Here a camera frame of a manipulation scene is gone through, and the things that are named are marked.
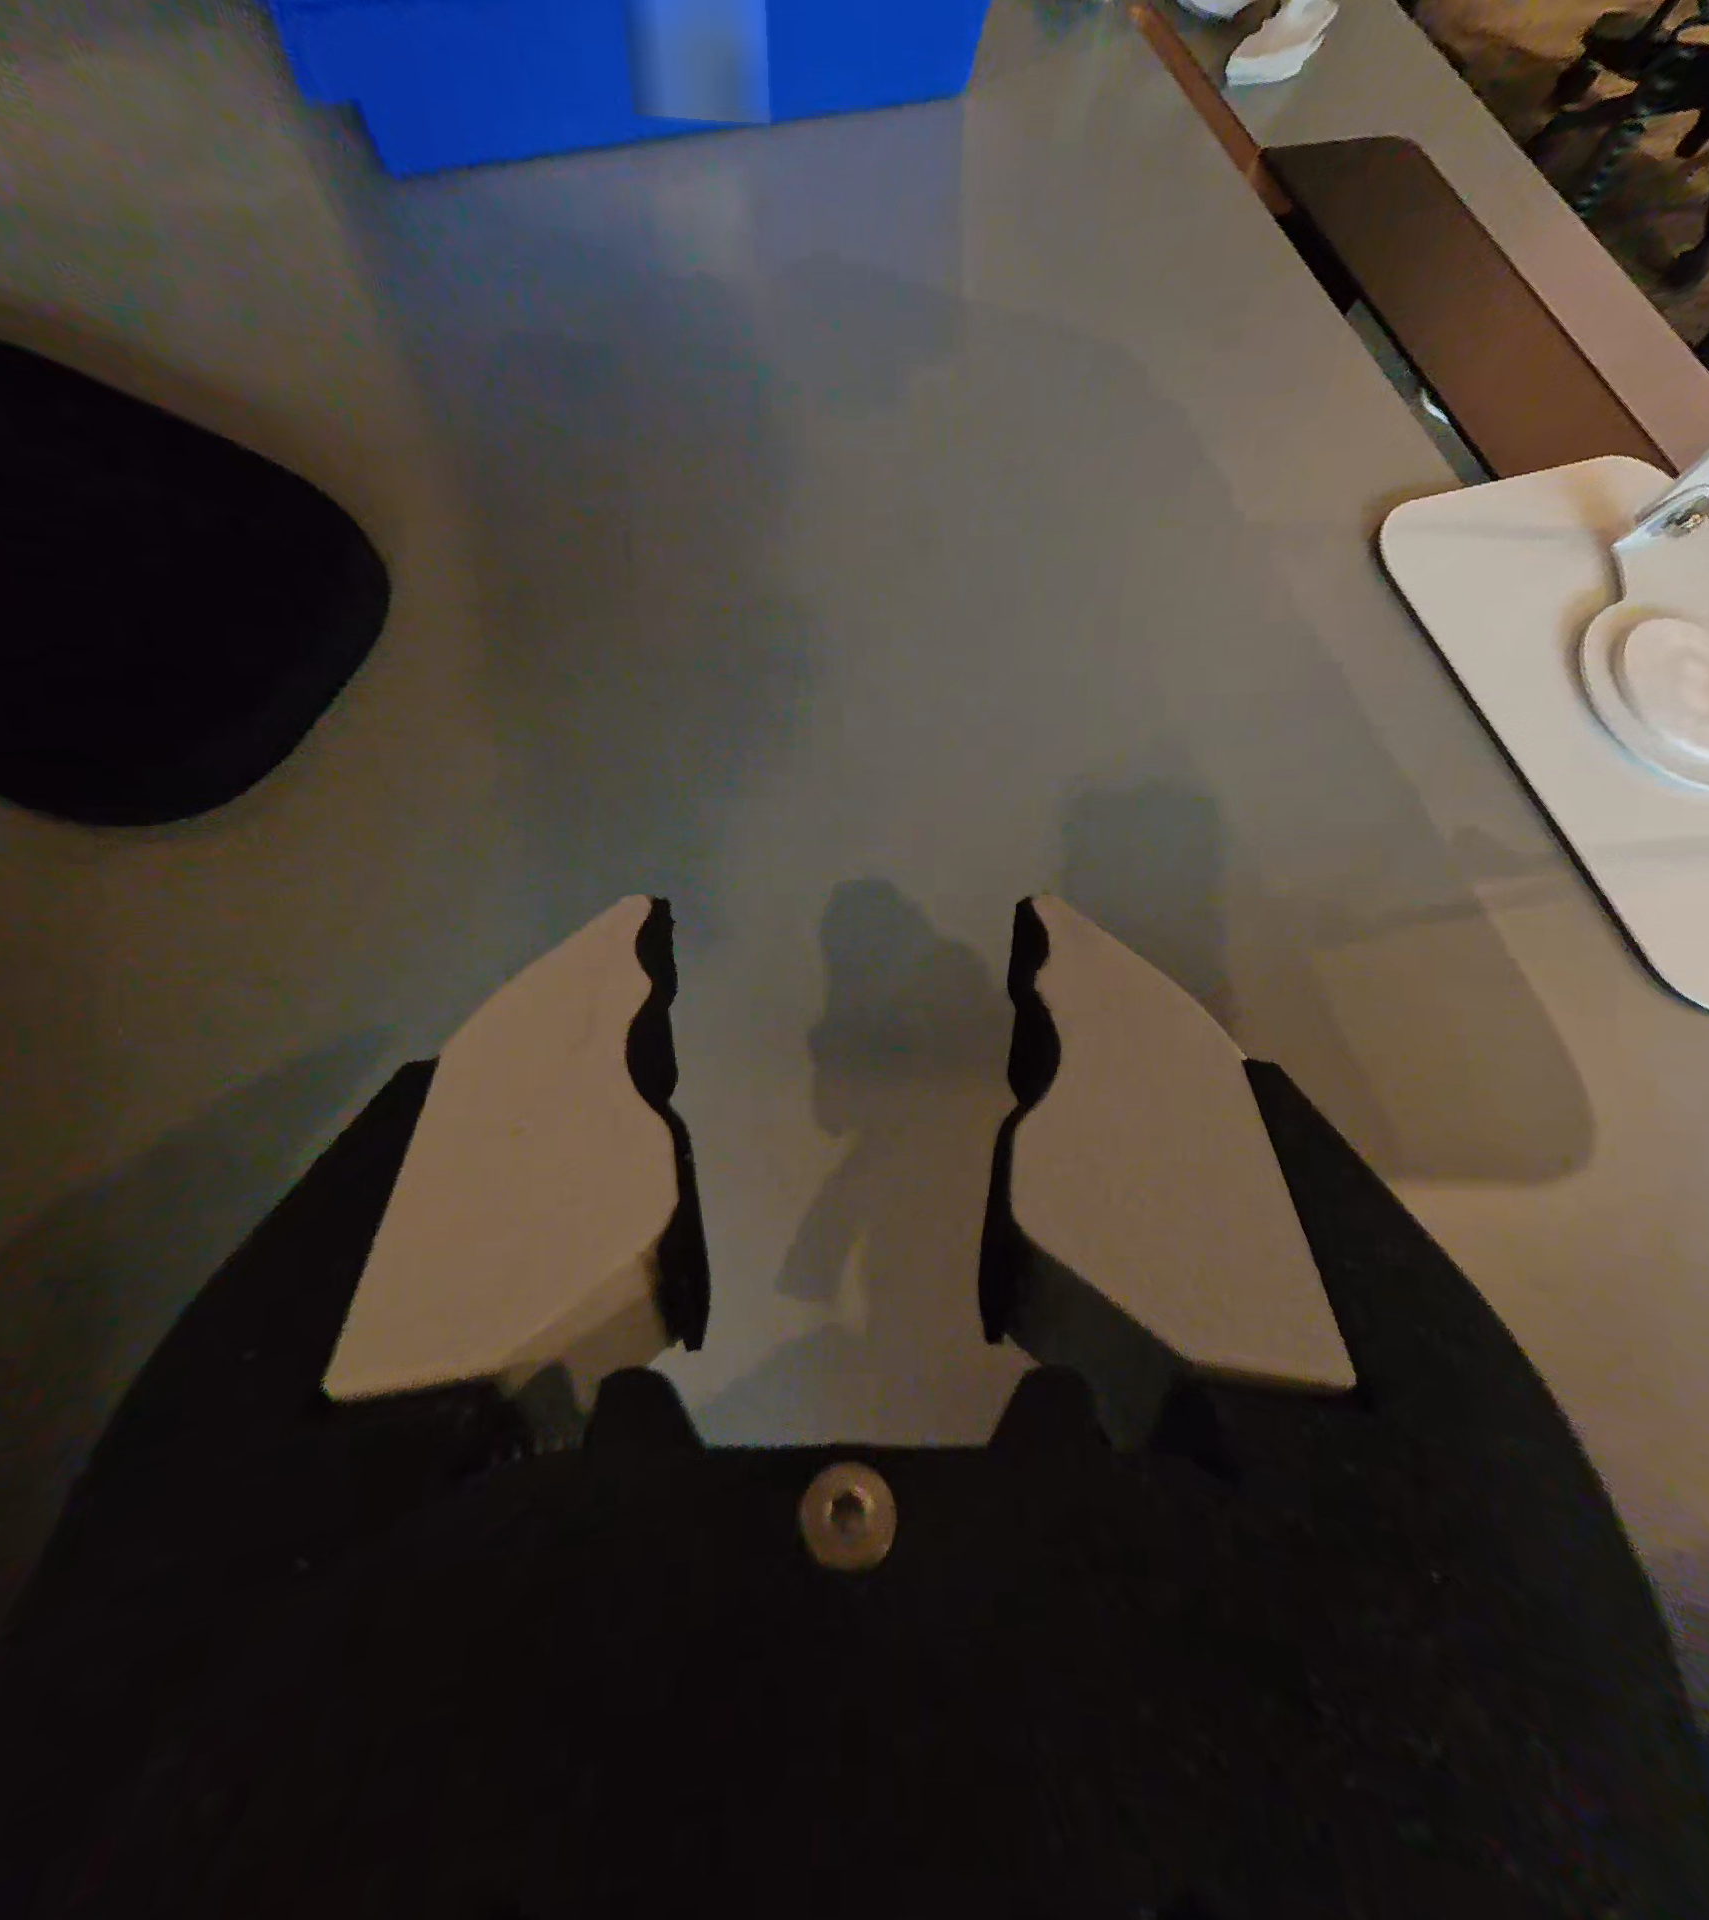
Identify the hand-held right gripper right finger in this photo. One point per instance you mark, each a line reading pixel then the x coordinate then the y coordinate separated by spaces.
pixel 1185 1201

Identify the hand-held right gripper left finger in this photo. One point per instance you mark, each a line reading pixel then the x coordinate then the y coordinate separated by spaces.
pixel 511 1201

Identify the blue bin with white label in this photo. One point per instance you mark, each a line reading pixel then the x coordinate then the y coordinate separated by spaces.
pixel 495 76

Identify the black honeycomb rubber pad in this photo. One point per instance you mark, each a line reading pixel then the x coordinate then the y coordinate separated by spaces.
pixel 104 586

